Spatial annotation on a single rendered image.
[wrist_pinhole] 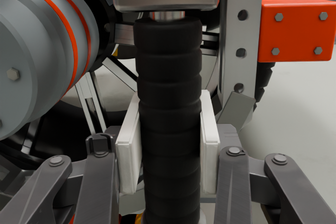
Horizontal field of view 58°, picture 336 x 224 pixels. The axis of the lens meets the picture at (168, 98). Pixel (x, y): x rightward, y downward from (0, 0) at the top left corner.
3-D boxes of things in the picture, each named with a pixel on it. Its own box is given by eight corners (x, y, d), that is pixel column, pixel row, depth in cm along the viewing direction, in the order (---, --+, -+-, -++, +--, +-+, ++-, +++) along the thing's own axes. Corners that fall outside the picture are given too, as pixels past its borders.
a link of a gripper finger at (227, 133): (223, 178, 12) (298, 178, 12) (212, 123, 17) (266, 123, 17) (222, 207, 13) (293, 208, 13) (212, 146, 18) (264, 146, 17)
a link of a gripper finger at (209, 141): (203, 142, 14) (220, 142, 14) (197, 89, 20) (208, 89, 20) (202, 195, 15) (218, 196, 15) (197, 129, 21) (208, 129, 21)
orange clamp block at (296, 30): (245, 50, 44) (308, 48, 44) (257, 64, 37) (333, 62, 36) (248, -1, 42) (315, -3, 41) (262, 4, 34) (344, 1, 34)
